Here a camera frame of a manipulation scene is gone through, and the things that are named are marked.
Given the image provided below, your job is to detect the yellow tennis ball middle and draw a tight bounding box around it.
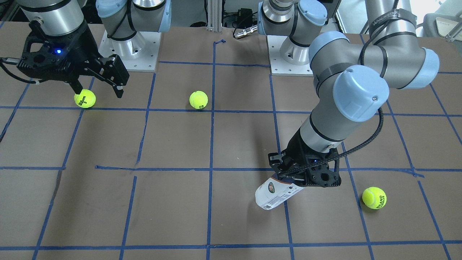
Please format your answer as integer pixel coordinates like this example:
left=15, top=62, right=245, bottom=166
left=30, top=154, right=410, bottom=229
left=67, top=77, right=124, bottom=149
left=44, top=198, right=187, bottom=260
left=189, top=91, right=208, bottom=110

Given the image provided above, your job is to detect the metal cable connector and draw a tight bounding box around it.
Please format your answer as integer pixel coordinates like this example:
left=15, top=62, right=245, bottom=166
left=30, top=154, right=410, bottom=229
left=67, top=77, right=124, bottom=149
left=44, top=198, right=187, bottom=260
left=233, top=25, right=258, bottom=39

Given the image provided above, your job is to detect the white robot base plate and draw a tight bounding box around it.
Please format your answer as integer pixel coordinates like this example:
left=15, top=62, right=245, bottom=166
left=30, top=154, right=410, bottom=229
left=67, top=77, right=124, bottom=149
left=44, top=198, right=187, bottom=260
left=267, top=35, right=313, bottom=77
left=99, top=31, right=162, bottom=72

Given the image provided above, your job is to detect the white blue tennis ball can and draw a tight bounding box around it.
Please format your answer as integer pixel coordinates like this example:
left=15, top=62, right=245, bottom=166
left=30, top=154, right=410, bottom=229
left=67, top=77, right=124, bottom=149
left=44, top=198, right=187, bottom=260
left=255, top=173, right=304, bottom=210

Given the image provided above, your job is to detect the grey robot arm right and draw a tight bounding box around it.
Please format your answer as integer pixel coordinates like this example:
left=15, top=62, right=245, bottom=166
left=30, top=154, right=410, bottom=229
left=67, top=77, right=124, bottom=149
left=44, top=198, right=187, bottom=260
left=13, top=0, right=171, bottom=98

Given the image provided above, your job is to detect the yellow tennis ball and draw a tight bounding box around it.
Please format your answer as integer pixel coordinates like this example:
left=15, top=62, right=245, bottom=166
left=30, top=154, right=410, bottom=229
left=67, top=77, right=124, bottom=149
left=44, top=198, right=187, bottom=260
left=74, top=89, right=97, bottom=108
left=189, top=91, right=208, bottom=110
left=362, top=187, right=387, bottom=209

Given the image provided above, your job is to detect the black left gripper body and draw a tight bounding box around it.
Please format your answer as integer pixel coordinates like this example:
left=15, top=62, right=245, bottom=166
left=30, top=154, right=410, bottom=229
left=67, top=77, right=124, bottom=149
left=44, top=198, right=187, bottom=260
left=268, top=128, right=341, bottom=187

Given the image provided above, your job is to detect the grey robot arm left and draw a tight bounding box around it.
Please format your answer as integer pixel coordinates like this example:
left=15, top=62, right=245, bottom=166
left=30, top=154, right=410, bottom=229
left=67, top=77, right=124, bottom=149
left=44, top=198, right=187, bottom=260
left=258, top=0, right=440, bottom=187

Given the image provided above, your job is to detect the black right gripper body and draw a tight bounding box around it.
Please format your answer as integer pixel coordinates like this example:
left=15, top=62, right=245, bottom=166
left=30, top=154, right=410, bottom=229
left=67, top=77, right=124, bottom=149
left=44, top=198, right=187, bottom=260
left=17, top=20, right=129, bottom=87

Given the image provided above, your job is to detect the aluminium frame post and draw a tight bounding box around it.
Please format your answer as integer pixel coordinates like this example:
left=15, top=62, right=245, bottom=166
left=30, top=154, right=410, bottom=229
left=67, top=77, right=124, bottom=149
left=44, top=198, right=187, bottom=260
left=206, top=0, right=223, bottom=34

